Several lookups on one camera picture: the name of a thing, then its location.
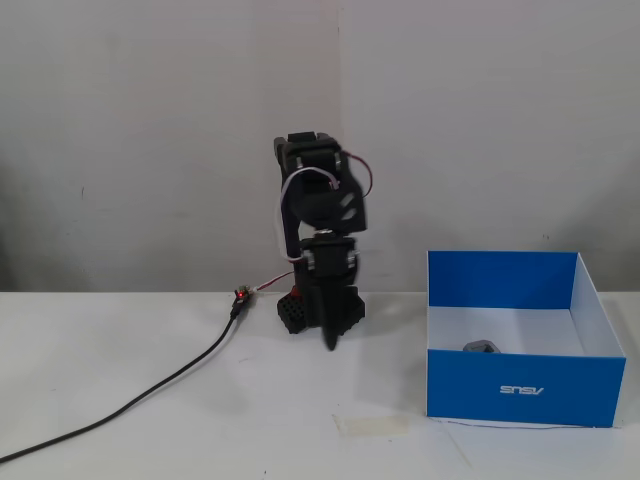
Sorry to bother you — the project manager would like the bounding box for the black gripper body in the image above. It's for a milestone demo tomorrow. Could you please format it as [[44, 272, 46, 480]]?
[[298, 235, 362, 301]]

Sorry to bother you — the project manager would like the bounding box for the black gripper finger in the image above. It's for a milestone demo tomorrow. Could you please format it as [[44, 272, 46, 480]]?
[[330, 287, 348, 352], [316, 287, 335, 354]]

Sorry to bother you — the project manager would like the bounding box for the gray cube block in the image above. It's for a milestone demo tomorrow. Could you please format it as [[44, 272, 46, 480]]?
[[461, 339, 504, 356]]

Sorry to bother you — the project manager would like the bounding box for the blue white cardboard box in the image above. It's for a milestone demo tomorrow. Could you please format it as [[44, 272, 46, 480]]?
[[425, 250, 628, 430]]

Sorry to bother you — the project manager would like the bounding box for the clear tape piece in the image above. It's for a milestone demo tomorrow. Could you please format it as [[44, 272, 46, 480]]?
[[331, 414, 412, 438]]

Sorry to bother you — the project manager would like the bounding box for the red white thin wire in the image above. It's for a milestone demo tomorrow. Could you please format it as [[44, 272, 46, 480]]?
[[251, 271, 296, 294]]

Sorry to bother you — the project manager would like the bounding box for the pink white servo wire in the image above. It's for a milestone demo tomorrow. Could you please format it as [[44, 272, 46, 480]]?
[[274, 166, 342, 264]]

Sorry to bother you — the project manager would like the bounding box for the thick black cable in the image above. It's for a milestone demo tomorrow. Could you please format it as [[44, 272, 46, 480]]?
[[0, 299, 247, 464]]

